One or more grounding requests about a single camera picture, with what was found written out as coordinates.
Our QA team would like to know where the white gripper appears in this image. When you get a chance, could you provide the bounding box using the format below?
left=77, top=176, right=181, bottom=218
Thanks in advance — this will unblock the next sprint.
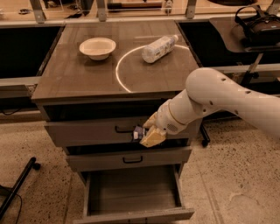
left=140, top=100, right=186, bottom=148

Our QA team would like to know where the dark blue rxbar wrapper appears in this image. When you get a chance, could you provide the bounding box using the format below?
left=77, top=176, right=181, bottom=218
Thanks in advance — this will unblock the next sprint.
left=132, top=126, right=146, bottom=142

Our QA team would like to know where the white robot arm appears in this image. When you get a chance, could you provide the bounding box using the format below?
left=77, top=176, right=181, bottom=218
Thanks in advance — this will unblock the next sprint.
left=140, top=67, right=280, bottom=148

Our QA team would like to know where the middle grey drawer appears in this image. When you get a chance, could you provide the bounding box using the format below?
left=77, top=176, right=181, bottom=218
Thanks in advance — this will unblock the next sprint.
left=66, top=147, right=191, bottom=172

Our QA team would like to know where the top grey drawer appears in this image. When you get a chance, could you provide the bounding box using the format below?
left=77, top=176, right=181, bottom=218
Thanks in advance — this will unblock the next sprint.
left=44, top=112, right=205, bottom=148

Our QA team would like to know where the grey wooden drawer cabinet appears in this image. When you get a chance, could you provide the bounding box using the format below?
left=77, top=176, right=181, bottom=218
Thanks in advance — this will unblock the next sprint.
left=31, top=19, right=212, bottom=224

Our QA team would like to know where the bottom grey open drawer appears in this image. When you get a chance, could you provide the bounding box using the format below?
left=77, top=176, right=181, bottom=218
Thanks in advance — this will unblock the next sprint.
left=73, top=164, right=194, bottom=224

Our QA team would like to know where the white plastic bottle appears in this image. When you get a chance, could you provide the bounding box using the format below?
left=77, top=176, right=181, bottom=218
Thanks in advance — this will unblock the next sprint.
left=142, top=35, right=179, bottom=63

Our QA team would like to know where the white paper bowl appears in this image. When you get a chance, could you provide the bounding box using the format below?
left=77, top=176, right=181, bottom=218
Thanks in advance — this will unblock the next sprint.
left=79, top=38, right=116, bottom=60

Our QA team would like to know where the black rolling stand right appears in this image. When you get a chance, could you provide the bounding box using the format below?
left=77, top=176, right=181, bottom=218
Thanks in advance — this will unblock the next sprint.
left=199, top=52, right=280, bottom=148

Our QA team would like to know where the black vr headset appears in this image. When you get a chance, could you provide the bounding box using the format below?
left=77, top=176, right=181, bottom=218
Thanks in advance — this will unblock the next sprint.
left=234, top=5, right=280, bottom=46

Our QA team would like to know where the black stand leg left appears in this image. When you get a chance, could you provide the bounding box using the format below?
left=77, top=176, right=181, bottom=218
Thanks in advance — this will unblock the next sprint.
left=0, top=157, right=40, bottom=220

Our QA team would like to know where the black middle drawer handle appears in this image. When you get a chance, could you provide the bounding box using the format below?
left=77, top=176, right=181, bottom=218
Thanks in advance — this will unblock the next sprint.
left=122, top=156, right=143, bottom=164

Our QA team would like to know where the black drawer handle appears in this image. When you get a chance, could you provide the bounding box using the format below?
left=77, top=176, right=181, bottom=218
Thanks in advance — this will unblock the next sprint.
left=122, top=156, right=143, bottom=164
left=115, top=126, right=135, bottom=133

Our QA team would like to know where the black top drawer handle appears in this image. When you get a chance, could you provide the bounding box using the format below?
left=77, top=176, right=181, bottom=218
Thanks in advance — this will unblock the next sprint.
left=115, top=126, right=135, bottom=133

